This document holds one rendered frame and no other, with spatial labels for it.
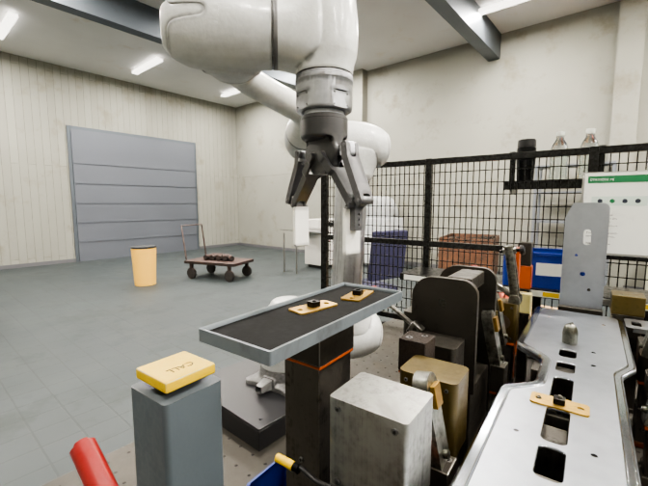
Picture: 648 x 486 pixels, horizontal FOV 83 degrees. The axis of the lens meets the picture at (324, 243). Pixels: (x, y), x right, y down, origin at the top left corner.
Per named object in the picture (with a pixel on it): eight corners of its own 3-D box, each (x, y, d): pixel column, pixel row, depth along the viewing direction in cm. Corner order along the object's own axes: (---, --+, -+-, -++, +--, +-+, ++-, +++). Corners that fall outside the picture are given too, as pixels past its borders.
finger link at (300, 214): (294, 206, 64) (292, 206, 64) (295, 246, 64) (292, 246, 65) (309, 206, 65) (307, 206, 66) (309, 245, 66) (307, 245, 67)
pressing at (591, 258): (602, 310, 116) (610, 202, 112) (558, 304, 123) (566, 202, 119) (602, 310, 116) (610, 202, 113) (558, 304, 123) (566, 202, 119)
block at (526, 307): (524, 410, 113) (530, 294, 109) (511, 406, 115) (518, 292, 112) (526, 404, 116) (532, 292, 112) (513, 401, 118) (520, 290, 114)
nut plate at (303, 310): (301, 315, 58) (301, 308, 58) (286, 310, 61) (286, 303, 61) (338, 305, 64) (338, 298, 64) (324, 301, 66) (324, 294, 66)
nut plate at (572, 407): (528, 401, 62) (529, 394, 62) (531, 391, 66) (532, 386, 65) (589, 418, 58) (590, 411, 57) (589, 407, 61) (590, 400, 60)
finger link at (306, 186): (312, 156, 58) (309, 150, 58) (288, 209, 64) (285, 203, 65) (332, 158, 60) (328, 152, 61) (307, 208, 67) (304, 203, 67)
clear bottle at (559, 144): (566, 180, 147) (569, 129, 145) (547, 180, 151) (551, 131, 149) (567, 180, 153) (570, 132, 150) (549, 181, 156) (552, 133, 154)
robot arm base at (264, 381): (234, 388, 114) (235, 370, 113) (277, 363, 133) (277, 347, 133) (283, 405, 105) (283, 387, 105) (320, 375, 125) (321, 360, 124)
